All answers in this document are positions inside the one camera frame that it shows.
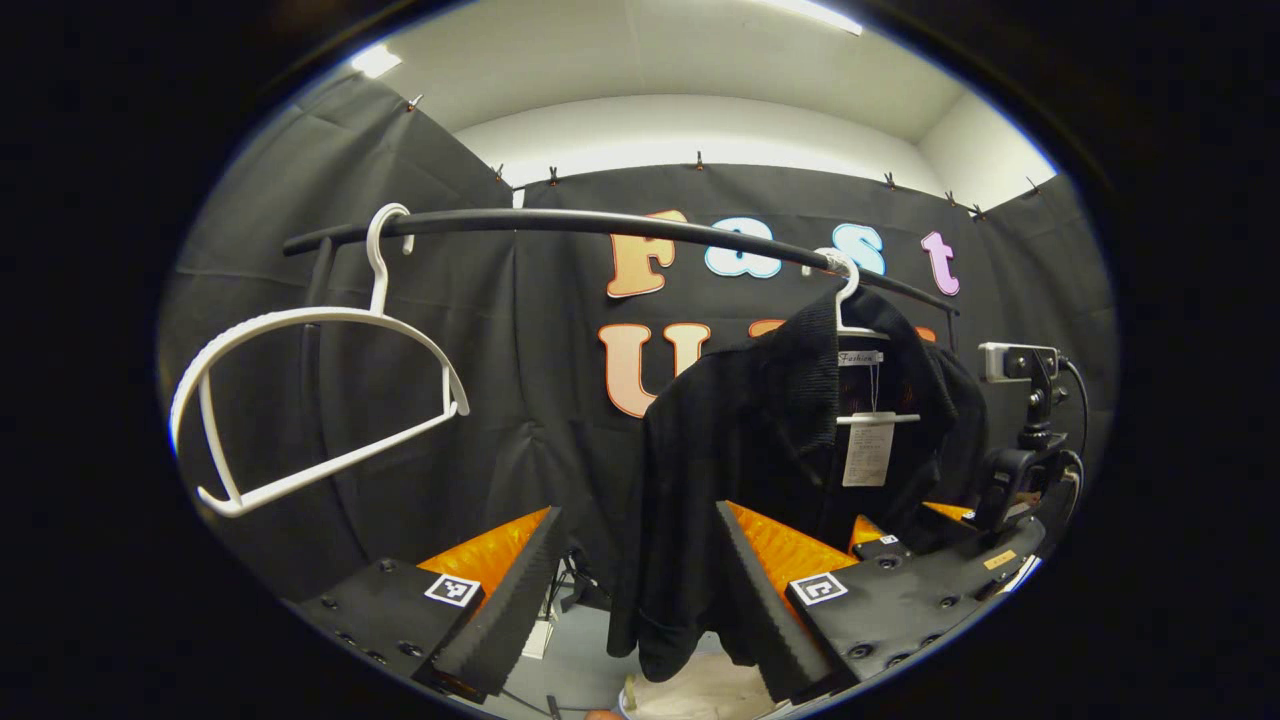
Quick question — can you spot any ceiling light panel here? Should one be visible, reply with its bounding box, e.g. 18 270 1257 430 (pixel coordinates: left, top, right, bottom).
349 44 403 80

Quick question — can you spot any black tripod stand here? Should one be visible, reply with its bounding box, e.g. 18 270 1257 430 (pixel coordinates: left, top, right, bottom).
553 543 614 614

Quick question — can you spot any black knitted garment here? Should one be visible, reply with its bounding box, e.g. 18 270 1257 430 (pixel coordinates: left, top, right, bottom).
607 288 991 683

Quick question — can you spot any beige laundry hamper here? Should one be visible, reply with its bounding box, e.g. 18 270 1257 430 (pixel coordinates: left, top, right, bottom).
618 650 779 720

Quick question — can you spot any white plastic hanger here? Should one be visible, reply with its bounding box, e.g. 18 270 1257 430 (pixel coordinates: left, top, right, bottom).
812 247 923 427
168 203 472 518

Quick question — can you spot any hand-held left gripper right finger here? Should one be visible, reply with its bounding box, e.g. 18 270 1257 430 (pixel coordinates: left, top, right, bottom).
714 499 1023 706

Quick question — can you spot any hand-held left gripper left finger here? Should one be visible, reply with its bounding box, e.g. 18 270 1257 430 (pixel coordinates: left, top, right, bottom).
298 505 571 701

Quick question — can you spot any row of black cloth clips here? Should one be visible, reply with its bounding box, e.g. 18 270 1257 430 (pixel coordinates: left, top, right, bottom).
405 93 1039 219

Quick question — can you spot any black backdrop cloth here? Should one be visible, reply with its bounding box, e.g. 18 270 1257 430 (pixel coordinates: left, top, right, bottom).
160 75 1117 621

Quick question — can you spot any black clothes rack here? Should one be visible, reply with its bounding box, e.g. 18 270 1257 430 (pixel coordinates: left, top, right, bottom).
283 207 963 521

